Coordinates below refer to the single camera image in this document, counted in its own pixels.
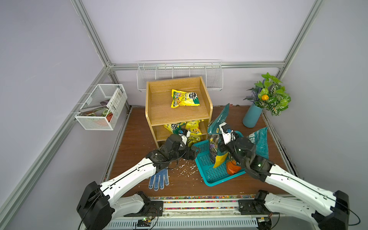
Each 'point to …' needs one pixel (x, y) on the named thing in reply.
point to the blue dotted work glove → (157, 180)
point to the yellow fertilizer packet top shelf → (185, 98)
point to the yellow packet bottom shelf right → (193, 139)
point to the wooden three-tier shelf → (159, 112)
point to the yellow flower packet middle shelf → (193, 126)
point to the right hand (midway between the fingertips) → (219, 129)
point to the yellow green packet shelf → (175, 128)
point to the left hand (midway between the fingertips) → (194, 149)
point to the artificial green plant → (269, 95)
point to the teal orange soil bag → (260, 141)
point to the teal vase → (251, 119)
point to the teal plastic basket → (212, 176)
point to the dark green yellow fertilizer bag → (217, 156)
